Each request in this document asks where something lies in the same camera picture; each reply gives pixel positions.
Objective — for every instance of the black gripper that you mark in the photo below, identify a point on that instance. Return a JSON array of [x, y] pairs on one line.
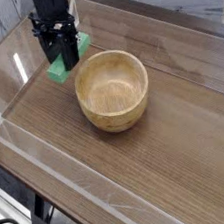
[[52, 16]]

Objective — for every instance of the clear acrylic corner bracket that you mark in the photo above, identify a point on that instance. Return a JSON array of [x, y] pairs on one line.
[[74, 12]]

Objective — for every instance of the black table leg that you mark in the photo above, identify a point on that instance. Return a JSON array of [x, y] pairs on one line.
[[39, 207]]

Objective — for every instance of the light wooden bowl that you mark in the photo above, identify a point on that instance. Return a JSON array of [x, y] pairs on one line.
[[112, 90]]

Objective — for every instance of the green rectangular block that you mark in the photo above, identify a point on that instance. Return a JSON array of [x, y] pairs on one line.
[[57, 71]]

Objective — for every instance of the clear acrylic tray walls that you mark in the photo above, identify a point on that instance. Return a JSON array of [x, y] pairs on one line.
[[168, 168]]

